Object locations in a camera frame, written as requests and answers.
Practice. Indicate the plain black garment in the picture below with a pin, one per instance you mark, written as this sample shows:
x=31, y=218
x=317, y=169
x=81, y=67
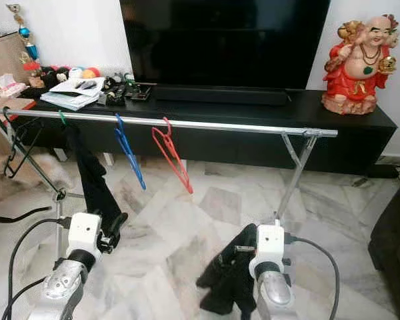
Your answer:
x=226, y=280

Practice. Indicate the blue plastic hanger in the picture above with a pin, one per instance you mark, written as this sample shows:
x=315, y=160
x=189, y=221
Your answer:
x=142, y=183

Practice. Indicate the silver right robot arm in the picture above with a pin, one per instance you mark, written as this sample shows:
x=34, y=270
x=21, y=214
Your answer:
x=276, y=300

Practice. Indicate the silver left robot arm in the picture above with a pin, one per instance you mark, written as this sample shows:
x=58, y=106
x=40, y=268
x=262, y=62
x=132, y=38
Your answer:
x=63, y=290

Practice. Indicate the black garment on green hanger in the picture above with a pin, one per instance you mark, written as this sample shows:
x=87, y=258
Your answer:
x=93, y=180

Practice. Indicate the red plastic hanger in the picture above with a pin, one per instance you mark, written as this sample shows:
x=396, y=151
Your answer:
x=189, y=188

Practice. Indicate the green plastic hanger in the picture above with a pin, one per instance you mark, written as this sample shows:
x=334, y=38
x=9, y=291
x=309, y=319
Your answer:
x=62, y=118

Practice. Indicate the cream fluffy pet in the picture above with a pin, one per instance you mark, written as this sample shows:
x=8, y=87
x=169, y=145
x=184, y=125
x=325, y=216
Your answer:
x=26, y=174

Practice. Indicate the steel clothes rack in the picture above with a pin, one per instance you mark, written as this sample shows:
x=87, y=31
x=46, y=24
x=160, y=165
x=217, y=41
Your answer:
x=226, y=126

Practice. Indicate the black remote control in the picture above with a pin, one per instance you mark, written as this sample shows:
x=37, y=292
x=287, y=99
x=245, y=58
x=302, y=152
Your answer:
x=114, y=94

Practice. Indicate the small black router box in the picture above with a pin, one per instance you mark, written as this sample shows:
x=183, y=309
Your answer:
x=138, y=93

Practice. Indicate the stack of white papers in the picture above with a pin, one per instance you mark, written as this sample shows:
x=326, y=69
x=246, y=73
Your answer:
x=72, y=94

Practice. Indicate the dark brown sofa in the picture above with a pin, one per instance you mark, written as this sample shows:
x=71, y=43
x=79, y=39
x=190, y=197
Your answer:
x=393, y=240

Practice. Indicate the orange ball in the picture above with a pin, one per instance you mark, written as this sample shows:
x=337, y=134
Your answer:
x=90, y=72

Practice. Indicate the black soundbar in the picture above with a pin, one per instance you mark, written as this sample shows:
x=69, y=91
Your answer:
x=220, y=96

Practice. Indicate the white blue ball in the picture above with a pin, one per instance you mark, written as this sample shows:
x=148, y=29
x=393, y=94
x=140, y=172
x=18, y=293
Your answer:
x=75, y=72

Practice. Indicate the black round plush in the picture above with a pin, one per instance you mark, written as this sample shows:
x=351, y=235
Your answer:
x=53, y=72

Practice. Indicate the pink tissue pack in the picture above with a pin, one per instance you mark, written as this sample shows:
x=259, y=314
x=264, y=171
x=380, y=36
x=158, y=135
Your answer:
x=10, y=86

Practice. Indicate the light wooden cabinet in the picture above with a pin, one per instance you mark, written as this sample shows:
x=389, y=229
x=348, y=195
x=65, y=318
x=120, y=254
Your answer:
x=3, y=60

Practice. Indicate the blue gold trophy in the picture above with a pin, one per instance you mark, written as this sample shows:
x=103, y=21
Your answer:
x=26, y=43

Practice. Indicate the black flat screen television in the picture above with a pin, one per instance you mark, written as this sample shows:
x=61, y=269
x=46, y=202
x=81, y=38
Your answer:
x=226, y=40

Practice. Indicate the red laughing Buddha statue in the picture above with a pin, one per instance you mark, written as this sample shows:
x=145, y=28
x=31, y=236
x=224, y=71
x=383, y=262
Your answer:
x=360, y=70

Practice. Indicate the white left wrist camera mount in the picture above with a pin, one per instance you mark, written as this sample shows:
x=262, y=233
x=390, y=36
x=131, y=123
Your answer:
x=83, y=233

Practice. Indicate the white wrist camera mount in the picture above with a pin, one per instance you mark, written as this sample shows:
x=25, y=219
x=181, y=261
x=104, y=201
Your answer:
x=83, y=233
x=268, y=250

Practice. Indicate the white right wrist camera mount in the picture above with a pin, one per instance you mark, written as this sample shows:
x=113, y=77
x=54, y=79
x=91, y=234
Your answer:
x=268, y=250

